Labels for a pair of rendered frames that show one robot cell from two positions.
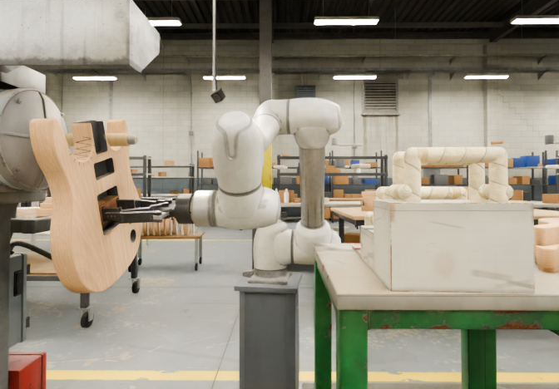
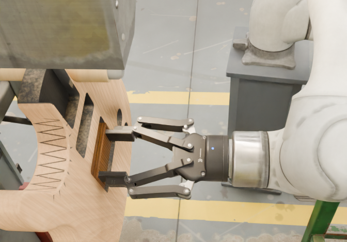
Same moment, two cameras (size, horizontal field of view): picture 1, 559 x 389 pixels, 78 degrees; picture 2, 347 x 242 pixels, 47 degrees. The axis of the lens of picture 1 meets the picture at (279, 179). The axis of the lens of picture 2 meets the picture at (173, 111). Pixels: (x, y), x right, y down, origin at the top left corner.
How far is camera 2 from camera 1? 70 cm
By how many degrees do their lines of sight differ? 48
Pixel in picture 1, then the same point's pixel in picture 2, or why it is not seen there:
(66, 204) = (67, 232)
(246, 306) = (240, 90)
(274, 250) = (284, 30)
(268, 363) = not seen: hidden behind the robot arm
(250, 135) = not seen: outside the picture
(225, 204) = (289, 188)
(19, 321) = (12, 173)
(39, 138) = (8, 226)
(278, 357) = not seen: hidden behind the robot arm
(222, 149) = (320, 194)
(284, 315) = (287, 101)
